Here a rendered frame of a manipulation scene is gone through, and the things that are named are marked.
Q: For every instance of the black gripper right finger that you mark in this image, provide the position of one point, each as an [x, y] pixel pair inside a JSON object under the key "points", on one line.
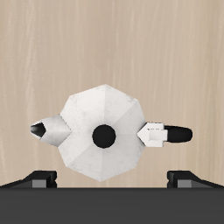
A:
{"points": [[182, 177]]}

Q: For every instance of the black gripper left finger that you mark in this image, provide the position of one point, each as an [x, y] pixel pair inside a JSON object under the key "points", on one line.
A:
{"points": [[40, 177]]}

